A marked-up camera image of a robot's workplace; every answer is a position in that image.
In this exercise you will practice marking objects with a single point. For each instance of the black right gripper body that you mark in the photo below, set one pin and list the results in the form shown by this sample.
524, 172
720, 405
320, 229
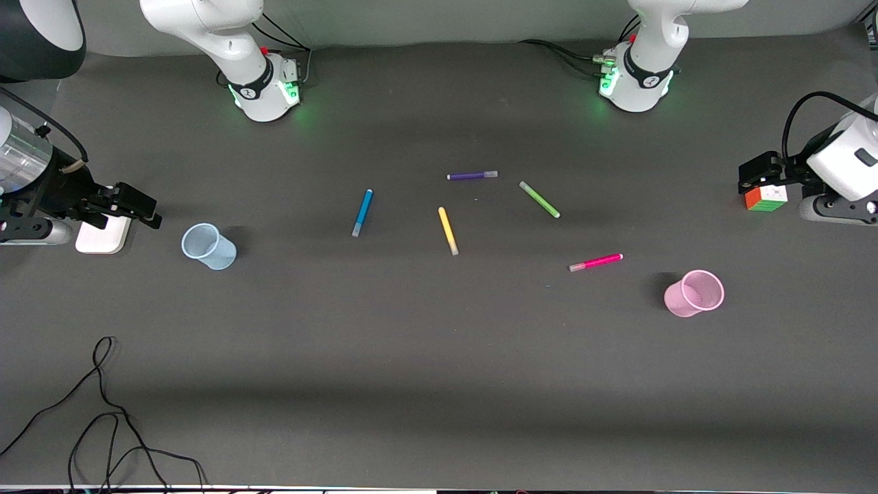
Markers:
63, 189

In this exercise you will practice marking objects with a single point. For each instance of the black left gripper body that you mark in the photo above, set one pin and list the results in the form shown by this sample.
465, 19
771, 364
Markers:
796, 171

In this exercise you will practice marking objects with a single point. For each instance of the pink marker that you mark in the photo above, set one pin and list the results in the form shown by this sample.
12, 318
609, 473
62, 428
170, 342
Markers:
595, 262

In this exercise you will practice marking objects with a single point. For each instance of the blue marker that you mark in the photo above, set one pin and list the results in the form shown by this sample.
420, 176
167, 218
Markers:
362, 213

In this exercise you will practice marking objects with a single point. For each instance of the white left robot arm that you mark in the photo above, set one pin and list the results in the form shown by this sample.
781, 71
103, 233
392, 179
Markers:
643, 77

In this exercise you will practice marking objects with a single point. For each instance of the colourful puzzle cube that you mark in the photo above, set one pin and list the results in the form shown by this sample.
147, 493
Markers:
767, 199

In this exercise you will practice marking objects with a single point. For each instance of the white plastic stand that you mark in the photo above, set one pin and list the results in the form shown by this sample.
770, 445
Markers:
103, 237

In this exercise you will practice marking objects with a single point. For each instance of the light blue plastic cup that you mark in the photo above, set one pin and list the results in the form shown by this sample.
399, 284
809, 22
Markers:
207, 247

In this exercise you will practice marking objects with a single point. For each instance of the pink plastic cup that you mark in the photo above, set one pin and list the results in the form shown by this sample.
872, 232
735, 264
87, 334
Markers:
694, 293

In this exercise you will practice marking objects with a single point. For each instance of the green marker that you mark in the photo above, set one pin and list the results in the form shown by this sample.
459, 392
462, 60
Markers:
539, 200

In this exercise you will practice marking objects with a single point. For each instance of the purple marker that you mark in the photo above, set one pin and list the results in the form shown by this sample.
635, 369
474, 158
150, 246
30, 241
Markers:
472, 175

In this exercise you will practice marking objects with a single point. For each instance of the yellow marker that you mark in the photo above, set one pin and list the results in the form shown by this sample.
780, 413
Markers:
448, 231

